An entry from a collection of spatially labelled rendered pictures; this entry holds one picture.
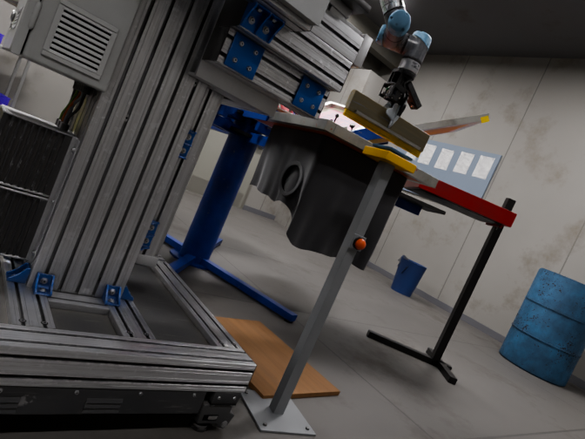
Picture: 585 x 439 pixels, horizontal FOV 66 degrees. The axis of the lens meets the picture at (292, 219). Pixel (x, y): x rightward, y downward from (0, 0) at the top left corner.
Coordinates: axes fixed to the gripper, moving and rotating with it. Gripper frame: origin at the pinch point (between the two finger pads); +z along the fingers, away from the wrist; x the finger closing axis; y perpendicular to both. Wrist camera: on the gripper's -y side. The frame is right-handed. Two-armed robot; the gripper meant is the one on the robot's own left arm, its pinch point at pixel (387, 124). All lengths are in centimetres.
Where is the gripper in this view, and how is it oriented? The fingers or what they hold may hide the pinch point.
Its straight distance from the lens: 179.2
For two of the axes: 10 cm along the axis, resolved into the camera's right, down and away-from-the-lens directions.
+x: 4.3, 2.7, -8.6
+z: -4.0, 9.1, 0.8
